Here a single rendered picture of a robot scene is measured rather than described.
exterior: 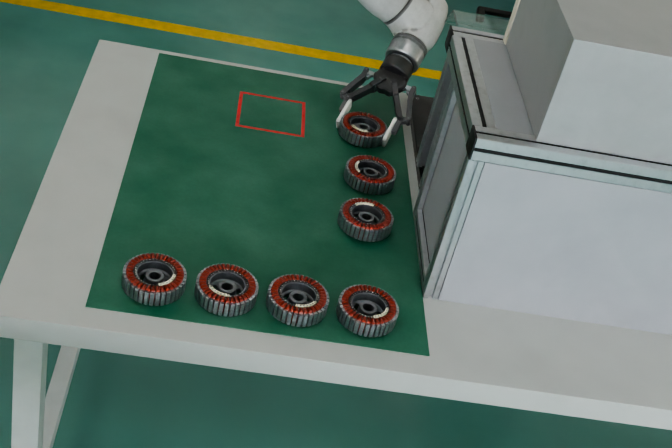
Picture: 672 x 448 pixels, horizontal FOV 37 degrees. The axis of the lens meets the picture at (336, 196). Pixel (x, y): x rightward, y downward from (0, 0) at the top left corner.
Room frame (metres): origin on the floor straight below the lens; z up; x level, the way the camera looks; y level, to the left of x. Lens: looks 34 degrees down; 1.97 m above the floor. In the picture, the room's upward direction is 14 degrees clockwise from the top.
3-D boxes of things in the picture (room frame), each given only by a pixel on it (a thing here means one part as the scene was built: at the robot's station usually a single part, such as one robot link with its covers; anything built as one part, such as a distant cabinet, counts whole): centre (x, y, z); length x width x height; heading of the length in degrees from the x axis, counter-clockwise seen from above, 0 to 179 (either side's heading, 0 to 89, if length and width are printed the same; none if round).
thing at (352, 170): (1.87, -0.06, 0.77); 0.11 x 0.11 x 0.04
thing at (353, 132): (2.05, -0.02, 0.77); 0.11 x 0.11 x 0.04
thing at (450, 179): (1.66, -0.20, 0.91); 0.28 x 0.03 x 0.32; 8
